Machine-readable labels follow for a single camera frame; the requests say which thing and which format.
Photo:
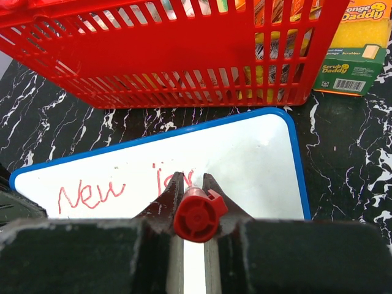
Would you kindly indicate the green yellow scrubber box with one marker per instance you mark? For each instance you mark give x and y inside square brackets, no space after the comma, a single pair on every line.
[357,52]

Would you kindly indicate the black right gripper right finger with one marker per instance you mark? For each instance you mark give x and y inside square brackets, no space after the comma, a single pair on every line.
[224,267]

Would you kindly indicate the red plastic shopping basket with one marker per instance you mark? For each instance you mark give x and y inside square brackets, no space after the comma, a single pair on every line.
[140,54]

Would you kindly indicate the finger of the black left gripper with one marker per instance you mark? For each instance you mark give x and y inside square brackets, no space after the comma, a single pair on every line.
[16,206]

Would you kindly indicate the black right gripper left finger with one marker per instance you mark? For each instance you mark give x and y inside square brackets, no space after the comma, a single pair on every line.
[160,252]

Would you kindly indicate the red capped marker pen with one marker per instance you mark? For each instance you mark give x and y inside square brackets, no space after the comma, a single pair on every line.
[198,215]

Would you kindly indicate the blue framed whiteboard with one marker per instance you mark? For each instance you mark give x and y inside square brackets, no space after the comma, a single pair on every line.
[87,243]

